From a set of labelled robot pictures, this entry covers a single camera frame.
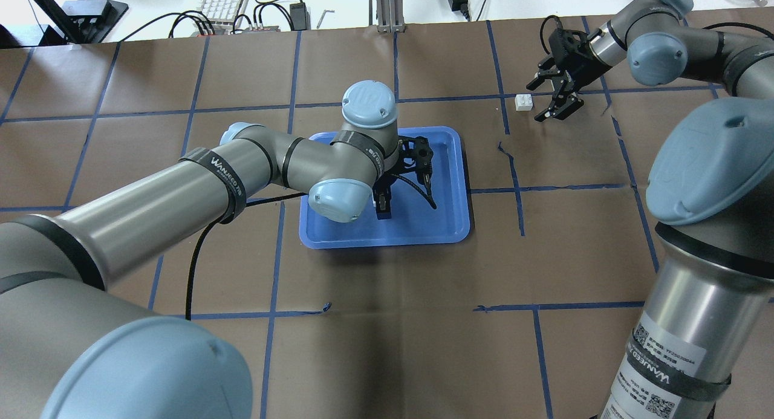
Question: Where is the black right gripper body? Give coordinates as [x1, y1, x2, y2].
[540, 30, 599, 95]

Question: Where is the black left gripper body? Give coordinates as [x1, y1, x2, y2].
[388, 136, 434, 184]

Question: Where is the white building block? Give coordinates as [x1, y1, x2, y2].
[514, 94, 534, 111]

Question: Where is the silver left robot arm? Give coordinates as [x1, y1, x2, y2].
[2, 80, 408, 418]

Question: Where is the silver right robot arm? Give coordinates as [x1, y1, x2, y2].
[527, 0, 773, 418]

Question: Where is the white keyboard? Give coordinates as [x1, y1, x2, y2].
[197, 0, 249, 28]

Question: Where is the black monitor stand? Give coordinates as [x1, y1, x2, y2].
[32, 0, 128, 44]

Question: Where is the aluminium frame post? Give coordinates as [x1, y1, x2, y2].
[375, 0, 406, 33]

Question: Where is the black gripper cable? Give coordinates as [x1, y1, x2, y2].
[184, 159, 439, 321]

